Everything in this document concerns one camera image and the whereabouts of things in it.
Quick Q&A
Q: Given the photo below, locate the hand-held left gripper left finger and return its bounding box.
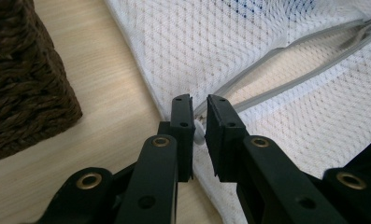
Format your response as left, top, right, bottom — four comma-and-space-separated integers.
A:
114, 93, 196, 224

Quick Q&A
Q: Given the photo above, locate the brown woven basket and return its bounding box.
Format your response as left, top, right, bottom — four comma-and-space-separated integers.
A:
0, 0, 83, 166

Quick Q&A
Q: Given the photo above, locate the white mesh laundry bag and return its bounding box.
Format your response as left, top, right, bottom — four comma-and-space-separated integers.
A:
103, 0, 371, 224

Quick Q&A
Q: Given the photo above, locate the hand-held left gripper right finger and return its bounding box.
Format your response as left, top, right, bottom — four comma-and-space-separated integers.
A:
205, 94, 350, 224

